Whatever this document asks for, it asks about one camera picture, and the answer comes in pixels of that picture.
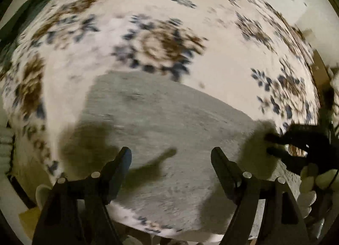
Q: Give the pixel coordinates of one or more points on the floral printed blanket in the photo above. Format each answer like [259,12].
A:
[164,46]

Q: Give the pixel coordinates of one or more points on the person's right hand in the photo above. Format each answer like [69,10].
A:
[309,181]

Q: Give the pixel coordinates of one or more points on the brown wooden furniture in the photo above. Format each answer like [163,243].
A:
[319,67]

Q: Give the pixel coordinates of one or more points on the grey towel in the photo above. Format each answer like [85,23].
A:
[169,117]

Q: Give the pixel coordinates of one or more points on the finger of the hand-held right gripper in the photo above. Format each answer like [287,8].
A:
[280,154]
[275,138]

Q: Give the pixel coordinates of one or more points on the dark green cloth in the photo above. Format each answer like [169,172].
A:
[23,19]

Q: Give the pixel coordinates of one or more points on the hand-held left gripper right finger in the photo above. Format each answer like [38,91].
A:
[219,162]

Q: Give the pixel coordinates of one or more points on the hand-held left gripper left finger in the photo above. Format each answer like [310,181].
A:
[125,160]

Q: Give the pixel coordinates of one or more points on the yellow paper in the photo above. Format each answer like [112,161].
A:
[30,219]

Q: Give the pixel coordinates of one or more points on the white cup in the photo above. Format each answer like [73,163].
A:
[42,194]

